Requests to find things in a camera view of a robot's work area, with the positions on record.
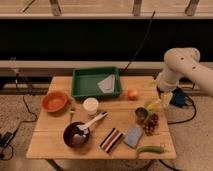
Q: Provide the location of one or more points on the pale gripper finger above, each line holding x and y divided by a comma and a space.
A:
166, 104

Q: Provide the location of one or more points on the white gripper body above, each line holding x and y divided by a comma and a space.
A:
166, 97

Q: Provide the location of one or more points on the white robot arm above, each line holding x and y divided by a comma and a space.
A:
179, 63

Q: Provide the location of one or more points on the small metal cup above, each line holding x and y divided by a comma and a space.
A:
141, 114

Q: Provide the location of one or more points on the white paper cup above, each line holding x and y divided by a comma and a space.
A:
91, 105

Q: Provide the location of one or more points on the blue box on floor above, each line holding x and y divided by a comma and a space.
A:
178, 98

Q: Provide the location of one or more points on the dark red grape bunch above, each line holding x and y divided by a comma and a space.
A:
150, 125

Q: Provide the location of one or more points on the orange fruit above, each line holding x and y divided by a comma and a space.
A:
132, 94

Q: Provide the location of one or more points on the wooden table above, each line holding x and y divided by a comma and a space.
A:
47, 140

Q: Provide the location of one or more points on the blue sponge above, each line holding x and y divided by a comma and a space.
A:
133, 136

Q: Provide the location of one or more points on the green chili pepper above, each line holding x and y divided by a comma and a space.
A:
154, 149

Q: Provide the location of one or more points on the white paper sheet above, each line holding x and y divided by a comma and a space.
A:
107, 85

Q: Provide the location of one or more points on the green plastic tray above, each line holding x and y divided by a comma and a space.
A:
85, 83

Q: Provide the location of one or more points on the dark brown bowl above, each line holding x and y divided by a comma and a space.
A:
74, 137

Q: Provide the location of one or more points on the orange plastic bowl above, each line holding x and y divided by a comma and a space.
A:
54, 101

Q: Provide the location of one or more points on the black power adapter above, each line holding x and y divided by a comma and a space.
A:
6, 139

